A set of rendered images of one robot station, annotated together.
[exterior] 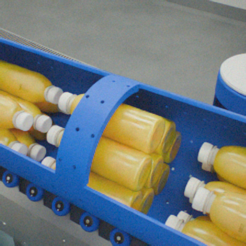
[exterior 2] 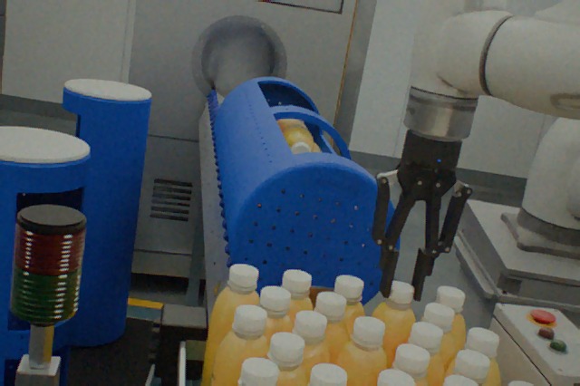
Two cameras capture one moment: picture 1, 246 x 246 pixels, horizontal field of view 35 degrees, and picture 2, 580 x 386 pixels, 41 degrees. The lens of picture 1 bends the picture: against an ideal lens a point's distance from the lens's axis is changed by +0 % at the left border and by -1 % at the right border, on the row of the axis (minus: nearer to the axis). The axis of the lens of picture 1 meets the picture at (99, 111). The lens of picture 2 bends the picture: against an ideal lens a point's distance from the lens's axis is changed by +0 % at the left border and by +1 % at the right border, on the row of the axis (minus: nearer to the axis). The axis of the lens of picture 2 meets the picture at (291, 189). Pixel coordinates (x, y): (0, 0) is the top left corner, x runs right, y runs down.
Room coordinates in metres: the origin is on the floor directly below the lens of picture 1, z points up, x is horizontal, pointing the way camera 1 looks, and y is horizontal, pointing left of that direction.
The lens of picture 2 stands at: (1.72, 1.17, 1.52)
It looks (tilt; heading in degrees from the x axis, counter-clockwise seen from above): 16 degrees down; 226
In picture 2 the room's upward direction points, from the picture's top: 10 degrees clockwise
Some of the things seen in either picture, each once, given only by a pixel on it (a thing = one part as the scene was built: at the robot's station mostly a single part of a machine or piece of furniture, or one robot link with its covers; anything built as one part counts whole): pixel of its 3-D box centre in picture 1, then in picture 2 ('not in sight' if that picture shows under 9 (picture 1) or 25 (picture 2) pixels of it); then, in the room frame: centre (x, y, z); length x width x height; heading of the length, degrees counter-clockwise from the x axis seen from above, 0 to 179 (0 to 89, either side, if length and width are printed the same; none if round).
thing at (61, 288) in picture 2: not in sight; (46, 286); (1.40, 0.52, 1.18); 0.06 x 0.06 x 0.05
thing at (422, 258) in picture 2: not in sight; (419, 274); (0.87, 0.56, 1.14); 0.03 x 0.01 x 0.07; 56
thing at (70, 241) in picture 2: not in sight; (50, 243); (1.40, 0.52, 1.23); 0.06 x 0.06 x 0.04
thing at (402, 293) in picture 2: not in sight; (400, 292); (0.89, 0.55, 1.11); 0.04 x 0.04 x 0.02
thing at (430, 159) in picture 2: not in sight; (427, 167); (0.89, 0.55, 1.29); 0.08 x 0.07 x 0.09; 146
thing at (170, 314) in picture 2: not in sight; (183, 346); (1.08, 0.33, 0.95); 0.10 x 0.07 x 0.10; 146
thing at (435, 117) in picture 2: not in sight; (439, 114); (0.89, 0.55, 1.37); 0.09 x 0.09 x 0.06
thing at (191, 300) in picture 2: not in sight; (198, 246); (-0.18, -1.33, 0.31); 0.06 x 0.06 x 0.63; 56
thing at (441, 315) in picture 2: not in sight; (439, 314); (0.89, 0.62, 1.11); 0.04 x 0.04 x 0.02
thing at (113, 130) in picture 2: not in sight; (95, 215); (0.44, -1.12, 0.59); 0.28 x 0.28 x 0.88
